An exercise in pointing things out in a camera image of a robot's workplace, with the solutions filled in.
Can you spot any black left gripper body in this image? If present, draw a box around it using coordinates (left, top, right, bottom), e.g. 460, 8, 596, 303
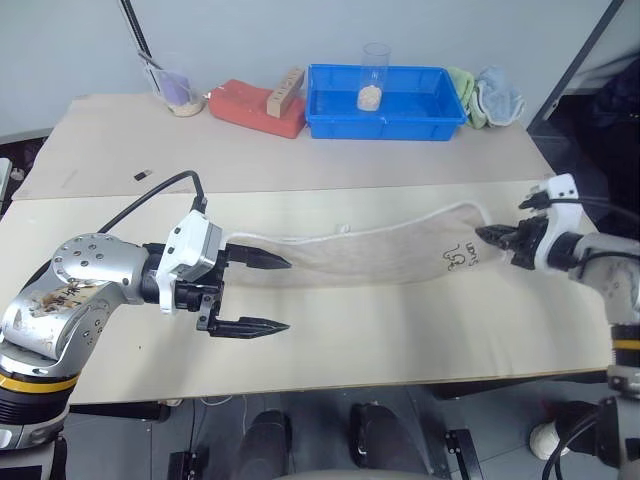
173, 249, 232, 315

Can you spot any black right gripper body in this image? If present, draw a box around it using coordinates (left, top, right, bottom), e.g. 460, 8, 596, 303
508, 217, 547, 271

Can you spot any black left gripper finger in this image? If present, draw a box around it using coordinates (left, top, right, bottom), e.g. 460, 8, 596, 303
196, 293, 292, 342
223, 242, 292, 271

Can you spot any white towel with black print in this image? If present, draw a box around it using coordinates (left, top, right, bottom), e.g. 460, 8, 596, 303
219, 199, 517, 290

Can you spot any dark rounded shape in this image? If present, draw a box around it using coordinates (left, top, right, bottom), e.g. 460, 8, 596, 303
348, 401, 437, 477
238, 408, 295, 480

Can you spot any beige cardboard sheet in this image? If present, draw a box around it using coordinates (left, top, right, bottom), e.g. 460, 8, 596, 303
9, 93, 558, 203

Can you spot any light blue cloth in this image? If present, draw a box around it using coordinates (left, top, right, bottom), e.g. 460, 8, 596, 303
473, 65, 527, 128

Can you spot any green cloth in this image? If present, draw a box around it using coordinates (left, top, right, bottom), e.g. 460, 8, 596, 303
445, 65, 487, 131

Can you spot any red sponge block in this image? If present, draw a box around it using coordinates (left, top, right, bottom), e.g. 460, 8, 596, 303
206, 78, 308, 141

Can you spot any blue plastic bin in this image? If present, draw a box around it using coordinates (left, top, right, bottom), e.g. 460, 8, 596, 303
305, 62, 469, 142

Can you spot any wooden block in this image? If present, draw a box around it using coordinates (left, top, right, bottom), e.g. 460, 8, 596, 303
266, 65, 307, 119

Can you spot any clear cup with purple item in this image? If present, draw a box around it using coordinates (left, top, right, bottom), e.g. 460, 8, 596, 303
143, 51, 207, 118

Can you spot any white ball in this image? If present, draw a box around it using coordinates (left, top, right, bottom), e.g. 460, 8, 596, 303
529, 421, 562, 460

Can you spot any tall clear plastic cup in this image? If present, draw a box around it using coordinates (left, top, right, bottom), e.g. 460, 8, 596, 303
355, 42, 392, 113

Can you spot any dark grey partition panel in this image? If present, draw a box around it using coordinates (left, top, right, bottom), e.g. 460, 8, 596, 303
526, 0, 640, 142

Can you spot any white device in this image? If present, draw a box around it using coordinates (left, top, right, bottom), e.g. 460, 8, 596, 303
0, 156, 25, 202

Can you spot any black rod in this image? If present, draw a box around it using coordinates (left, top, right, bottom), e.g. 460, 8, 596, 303
118, 0, 154, 62

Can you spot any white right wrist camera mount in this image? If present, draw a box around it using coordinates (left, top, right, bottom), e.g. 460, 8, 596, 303
529, 174, 584, 272

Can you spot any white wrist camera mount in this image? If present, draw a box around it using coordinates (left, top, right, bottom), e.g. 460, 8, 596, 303
157, 209, 225, 316
529, 174, 584, 272

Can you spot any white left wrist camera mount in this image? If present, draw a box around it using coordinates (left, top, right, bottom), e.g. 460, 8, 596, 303
157, 209, 225, 316

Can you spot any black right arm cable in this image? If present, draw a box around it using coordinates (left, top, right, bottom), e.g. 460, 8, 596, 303
518, 188, 637, 221

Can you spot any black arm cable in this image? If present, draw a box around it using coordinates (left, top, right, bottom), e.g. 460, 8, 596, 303
518, 188, 637, 221
97, 170, 209, 234

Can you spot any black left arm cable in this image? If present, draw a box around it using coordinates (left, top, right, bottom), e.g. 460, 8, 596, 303
97, 170, 209, 234

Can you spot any black bracket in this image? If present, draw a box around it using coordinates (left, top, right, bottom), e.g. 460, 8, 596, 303
443, 427, 477, 472
168, 443, 212, 480

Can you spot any black robot body cable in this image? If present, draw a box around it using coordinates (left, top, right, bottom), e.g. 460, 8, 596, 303
543, 398, 622, 480

